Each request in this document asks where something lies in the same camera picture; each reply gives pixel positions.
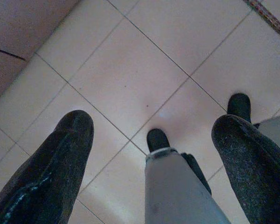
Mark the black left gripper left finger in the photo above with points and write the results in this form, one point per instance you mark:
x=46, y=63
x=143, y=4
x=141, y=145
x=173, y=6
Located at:
x=49, y=168

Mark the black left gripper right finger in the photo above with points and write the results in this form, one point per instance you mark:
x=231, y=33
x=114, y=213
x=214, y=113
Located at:
x=254, y=168

